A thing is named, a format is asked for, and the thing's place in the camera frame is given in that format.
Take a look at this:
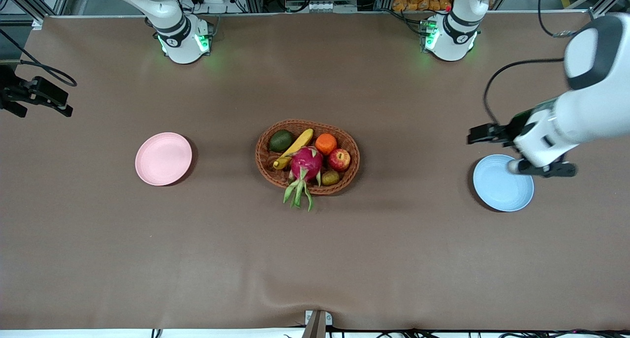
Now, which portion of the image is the red yellow apple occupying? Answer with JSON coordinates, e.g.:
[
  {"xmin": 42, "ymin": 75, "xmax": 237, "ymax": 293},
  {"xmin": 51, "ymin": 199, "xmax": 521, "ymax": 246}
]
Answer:
[{"xmin": 327, "ymin": 148, "xmax": 351, "ymax": 173}]

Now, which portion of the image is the yellow banana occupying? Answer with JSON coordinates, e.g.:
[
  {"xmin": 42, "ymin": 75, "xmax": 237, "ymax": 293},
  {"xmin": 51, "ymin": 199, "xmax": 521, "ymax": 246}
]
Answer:
[{"xmin": 273, "ymin": 128, "xmax": 314, "ymax": 170}]

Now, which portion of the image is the light blue plate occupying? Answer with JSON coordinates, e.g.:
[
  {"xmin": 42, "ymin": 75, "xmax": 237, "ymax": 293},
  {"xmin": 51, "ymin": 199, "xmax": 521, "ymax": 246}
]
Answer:
[{"xmin": 472, "ymin": 154, "xmax": 535, "ymax": 213}]

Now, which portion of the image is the pink plate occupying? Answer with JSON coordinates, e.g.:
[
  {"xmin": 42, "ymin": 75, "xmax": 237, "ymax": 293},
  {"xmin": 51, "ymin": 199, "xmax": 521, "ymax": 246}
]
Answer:
[{"xmin": 135, "ymin": 132, "xmax": 193, "ymax": 186}]

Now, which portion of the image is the brown wicker basket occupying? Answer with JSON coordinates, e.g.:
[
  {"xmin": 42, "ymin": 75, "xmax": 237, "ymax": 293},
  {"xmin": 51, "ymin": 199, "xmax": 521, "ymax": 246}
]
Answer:
[{"xmin": 254, "ymin": 119, "xmax": 361, "ymax": 196}]

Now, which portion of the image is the orange fruit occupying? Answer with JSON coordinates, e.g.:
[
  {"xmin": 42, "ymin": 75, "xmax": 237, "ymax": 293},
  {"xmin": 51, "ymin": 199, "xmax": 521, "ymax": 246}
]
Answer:
[{"xmin": 315, "ymin": 133, "xmax": 338, "ymax": 156}]

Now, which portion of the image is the pink dragon fruit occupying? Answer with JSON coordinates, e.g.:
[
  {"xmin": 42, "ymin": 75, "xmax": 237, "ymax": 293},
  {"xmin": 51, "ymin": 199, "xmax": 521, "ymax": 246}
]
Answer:
[{"xmin": 283, "ymin": 146, "xmax": 324, "ymax": 212}]

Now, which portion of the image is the green avocado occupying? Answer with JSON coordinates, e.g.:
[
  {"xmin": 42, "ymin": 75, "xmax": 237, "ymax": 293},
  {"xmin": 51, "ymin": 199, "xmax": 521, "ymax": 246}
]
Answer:
[{"xmin": 268, "ymin": 129, "xmax": 295, "ymax": 153}]

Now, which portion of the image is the brown table cloth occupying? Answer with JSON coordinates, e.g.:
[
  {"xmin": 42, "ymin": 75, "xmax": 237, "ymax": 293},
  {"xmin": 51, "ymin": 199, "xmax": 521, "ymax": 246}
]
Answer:
[{"xmin": 0, "ymin": 11, "xmax": 630, "ymax": 331}]

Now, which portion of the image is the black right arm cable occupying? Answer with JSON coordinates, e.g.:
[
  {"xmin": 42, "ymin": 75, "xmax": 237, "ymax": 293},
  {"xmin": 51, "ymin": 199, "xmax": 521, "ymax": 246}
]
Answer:
[{"xmin": 0, "ymin": 29, "xmax": 78, "ymax": 88}]

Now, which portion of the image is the aluminium frame rail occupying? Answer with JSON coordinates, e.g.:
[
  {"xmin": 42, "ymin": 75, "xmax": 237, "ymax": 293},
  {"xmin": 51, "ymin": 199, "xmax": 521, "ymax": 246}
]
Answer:
[
  {"xmin": 0, "ymin": 0, "xmax": 74, "ymax": 26},
  {"xmin": 588, "ymin": 0, "xmax": 630, "ymax": 21}
]

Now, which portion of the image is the grey metal bracket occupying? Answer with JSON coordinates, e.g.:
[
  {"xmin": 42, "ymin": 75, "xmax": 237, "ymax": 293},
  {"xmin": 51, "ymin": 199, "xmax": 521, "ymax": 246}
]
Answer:
[{"xmin": 304, "ymin": 309, "xmax": 333, "ymax": 338}]

